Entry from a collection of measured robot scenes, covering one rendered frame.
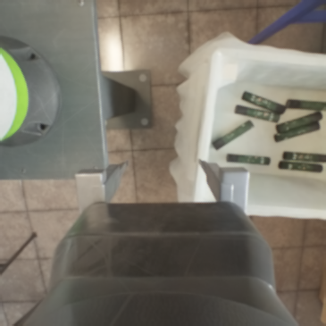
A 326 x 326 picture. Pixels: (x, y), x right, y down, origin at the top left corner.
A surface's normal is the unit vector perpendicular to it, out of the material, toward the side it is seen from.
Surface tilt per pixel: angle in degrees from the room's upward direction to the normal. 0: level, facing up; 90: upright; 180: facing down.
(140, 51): 0
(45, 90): 70
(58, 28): 0
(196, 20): 0
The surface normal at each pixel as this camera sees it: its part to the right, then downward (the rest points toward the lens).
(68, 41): -0.01, 0.25
